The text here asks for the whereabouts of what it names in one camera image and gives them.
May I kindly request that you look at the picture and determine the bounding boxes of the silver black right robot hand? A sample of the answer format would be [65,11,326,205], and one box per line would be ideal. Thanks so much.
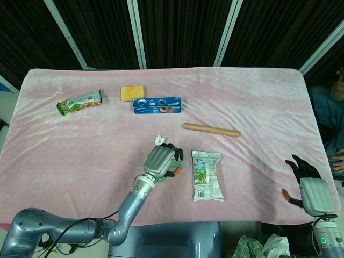
[281,153,337,216]

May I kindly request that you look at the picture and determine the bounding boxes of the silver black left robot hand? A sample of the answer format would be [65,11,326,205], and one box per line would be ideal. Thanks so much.
[143,142,185,181]

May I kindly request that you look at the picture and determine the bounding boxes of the grey-green scrub brush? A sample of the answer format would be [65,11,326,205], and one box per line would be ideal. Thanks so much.
[157,159,190,185]

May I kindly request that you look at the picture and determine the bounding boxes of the white green snack bag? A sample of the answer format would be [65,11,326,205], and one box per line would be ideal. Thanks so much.
[191,150,225,203]

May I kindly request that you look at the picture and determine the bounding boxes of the blue Oreo cookie box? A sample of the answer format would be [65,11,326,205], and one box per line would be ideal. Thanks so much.
[133,96,184,114]

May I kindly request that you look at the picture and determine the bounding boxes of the wooden rolling pin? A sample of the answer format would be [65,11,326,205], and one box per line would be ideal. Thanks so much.
[182,122,240,139]

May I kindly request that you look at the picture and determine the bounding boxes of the white plastic bag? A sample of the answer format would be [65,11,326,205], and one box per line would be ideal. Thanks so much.
[262,233,291,258]

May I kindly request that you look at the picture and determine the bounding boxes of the yellow sponge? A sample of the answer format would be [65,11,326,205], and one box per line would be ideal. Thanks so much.
[120,84,145,104]

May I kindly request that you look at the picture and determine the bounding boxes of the pink velvet tablecloth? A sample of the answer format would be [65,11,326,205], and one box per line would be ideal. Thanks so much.
[0,67,341,226]

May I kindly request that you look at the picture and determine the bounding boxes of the blue-grey robot torso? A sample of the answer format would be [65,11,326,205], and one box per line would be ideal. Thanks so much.
[107,221,224,258]

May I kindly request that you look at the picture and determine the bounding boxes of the seated person in jeans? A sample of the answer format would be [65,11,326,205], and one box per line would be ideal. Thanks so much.
[307,68,344,175]

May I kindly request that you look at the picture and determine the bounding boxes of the green checkered cloth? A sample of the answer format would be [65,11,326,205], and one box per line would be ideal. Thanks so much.
[232,235,266,258]

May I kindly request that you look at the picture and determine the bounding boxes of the green orange snack packet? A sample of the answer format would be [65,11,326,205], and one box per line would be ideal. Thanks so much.
[56,89,104,117]

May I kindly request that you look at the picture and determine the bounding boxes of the white blue panel edge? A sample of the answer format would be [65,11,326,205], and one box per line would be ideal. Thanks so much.
[0,74,20,95]

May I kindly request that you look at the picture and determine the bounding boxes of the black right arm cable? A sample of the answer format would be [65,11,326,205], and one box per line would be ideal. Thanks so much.
[311,214,340,258]

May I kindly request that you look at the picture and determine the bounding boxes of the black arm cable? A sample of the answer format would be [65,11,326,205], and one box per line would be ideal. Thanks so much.
[40,211,120,258]
[311,214,340,258]

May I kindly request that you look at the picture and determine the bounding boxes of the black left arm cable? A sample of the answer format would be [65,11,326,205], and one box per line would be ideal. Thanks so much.
[40,211,120,258]

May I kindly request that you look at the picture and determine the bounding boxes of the white partition post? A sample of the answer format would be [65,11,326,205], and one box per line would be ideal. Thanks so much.
[127,0,148,70]
[300,21,344,75]
[42,0,89,70]
[214,0,243,67]

